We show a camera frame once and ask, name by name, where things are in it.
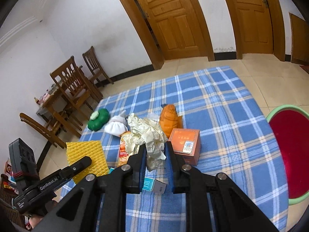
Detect cream paper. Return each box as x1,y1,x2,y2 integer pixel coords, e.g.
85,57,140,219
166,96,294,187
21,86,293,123
124,113,167,171

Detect orange cardboard box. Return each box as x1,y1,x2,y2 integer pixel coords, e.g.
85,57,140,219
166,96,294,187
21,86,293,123
169,128,201,165

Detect white plastic bag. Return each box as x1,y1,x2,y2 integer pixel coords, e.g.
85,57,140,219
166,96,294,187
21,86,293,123
104,110,128,137

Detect yellow textured sponge mat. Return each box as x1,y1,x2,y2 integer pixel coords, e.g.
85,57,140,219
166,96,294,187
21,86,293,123
66,140,109,184

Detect orange snack packet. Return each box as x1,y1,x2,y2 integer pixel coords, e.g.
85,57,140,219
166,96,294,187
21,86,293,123
117,131,131,167

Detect small teal white box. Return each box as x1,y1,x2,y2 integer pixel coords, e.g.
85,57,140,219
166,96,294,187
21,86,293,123
143,177,166,194

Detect green clover plush toy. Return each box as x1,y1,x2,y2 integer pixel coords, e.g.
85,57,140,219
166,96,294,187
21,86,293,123
87,108,110,131

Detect wooden chair curved back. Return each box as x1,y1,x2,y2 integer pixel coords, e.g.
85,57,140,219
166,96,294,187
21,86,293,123
19,113,66,149

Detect wooden side table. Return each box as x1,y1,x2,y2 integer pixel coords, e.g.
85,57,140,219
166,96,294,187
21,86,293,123
35,84,84,138

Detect near wooden chair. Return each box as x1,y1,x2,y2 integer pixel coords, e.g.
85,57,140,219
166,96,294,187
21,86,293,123
50,56,103,112

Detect far wooden chair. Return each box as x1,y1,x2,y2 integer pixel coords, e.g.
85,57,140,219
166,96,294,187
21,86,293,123
82,46,114,87

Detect red bin with green rim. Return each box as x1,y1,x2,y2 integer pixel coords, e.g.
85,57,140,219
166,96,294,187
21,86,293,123
267,104,308,205

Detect left wooden door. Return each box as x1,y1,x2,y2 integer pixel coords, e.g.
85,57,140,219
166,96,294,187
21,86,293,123
120,0,215,70

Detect wooden door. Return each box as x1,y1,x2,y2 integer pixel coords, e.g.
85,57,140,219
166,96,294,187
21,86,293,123
225,0,285,61
120,0,215,70

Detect right wooden door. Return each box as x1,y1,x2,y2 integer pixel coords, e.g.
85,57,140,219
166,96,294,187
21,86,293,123
225,0,285,61

